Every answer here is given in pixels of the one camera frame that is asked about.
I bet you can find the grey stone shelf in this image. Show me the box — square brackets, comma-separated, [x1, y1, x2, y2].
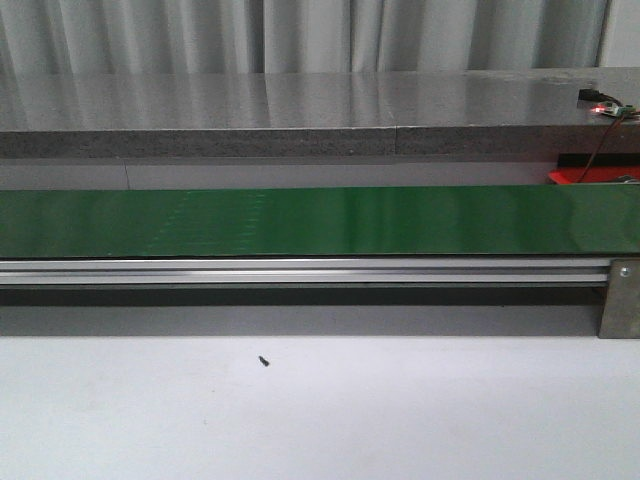
[1, 67, 639, 159]

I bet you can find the red plastic tray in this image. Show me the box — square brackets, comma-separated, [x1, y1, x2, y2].
[548, 167, 639, 185]

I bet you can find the green conveyor belt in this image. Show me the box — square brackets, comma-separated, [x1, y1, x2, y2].
[1, 185, 639, 259]

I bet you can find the black usb plug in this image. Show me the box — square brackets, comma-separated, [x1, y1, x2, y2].
[578, 88, 607, 108]

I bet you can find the small green circuit board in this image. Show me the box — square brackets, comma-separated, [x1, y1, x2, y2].
[591, 101, 639, 118]

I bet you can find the grey curtain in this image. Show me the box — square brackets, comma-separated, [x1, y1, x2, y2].
[1, 1, 610, 75]

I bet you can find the aluminium conveyor rail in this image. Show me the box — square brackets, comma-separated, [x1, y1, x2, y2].
[1, 257, 612, 287]

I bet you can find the steel conveyor bracket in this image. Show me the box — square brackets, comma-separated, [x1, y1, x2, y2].
[598, 258, 640, 339]

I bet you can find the thin orange wire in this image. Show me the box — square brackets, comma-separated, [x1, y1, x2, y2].
[577, 113, 626, 184]

